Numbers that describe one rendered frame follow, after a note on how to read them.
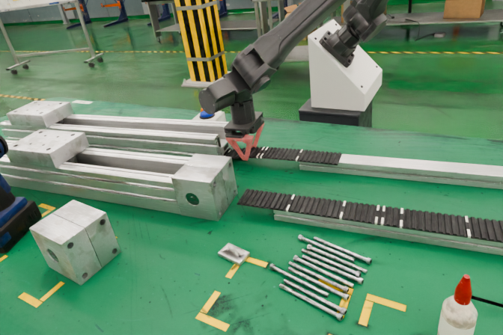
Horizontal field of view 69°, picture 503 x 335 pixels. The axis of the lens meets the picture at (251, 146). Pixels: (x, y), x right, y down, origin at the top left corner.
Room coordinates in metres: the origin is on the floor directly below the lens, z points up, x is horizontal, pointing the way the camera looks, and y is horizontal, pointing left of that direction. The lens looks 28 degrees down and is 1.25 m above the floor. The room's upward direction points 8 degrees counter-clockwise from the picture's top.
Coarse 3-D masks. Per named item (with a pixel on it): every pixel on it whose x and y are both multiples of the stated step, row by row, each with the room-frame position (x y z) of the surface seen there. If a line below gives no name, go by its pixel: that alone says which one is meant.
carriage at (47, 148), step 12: (36, 132) 0.91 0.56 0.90; (48, 132) 0.89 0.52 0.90; (60, 132) 0.88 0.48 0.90; (72, 132) 0.87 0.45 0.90; (84, 132) 0.86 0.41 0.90; (12, 144) 0.85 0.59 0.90; (24, 144) 0.83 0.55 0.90; (36, 144) 0.82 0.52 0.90; (48, 144) 0.81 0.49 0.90; (60, 144) 0.80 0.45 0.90; (72, 144) 0.82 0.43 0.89; (84, 144) 0.85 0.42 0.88; (12, 156) 0.82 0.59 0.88; (24, 156) 0.80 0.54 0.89; (36, 156) 0.78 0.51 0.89; (48, 156) 0.76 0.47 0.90; (60, 156) 0.78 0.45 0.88; (72, 156) 0.81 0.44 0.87
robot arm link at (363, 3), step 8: (360, 0) 1.02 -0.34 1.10; (368, 0) 0.98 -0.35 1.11; (376, 0) 0.95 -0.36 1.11; (384, 0) 0.96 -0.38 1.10; (352, 8) 1.06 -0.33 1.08; (360, 8) 1.02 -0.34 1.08; (368, 8) 0.99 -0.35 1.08; (376, 8) 0.97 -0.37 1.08; (384, 8) 1.00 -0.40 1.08; (344, 16) 1.08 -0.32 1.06; (352, 16) 1.06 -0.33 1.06; (368, 16) 1.00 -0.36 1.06; (376, 16) 1.00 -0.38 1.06; (384, 16) 1.01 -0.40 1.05; (376, 24) 1.00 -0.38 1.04; (384, 24) 1.03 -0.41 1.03; (368, 32) 1.02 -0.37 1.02; (376, 32) 1.05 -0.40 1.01
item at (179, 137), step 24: (72, 120) 1.10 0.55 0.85; (96, 120) 1.06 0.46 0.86; (120, 120) 1.02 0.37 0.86; (144, 120) 0.98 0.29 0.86; (168, 120) 0.96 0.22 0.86; (192, 120) 0.93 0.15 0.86; (96, 144) 0.99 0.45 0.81; (120, 144) 0.93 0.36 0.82; (144, 144) 0.89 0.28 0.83; (168, 144) 0.86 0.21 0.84; (192, 144) 0.83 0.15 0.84; (216, 144) 0.81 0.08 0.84
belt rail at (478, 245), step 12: (276, 216) 0.57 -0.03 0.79; (288, 216) 0.56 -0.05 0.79; (300, 216) 0.54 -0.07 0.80; (312, 216) 0.53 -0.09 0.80; (336, 228) 0.52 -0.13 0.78; (348, 228) 0.51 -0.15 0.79; (360, 228) 0.50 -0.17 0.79; (372, 228) 0.49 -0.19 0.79; (384, 228) 0.48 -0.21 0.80; (396, 228) 0.47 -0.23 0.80; (408, 240) 0.46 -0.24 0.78; (420, 240) 0.46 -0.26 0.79; (432, 240) 0.45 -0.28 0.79; (444, 240) 0.44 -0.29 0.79; (456, 240) 0.44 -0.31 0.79; (468, 240) 0.43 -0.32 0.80; (480, 240) 0.42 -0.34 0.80; (492, 252) 0.41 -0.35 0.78
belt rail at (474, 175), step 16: (352, 160) 0.70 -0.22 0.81; (368, 160) 0.69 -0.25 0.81; (384, 160) 0.68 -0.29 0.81; (400, 160) 0.67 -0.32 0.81; (416, 160) 0.66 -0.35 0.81; (384, 176) 0.66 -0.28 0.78; (400, 176) 0.64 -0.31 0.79; (416, 176) 0.63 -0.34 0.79; (432, 176) 0.62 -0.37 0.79; (448, 176) 0.60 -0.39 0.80; (464, 176) 0.59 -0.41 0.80; (480, 176) 0.58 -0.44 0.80; (496, 176) 0.57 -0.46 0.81
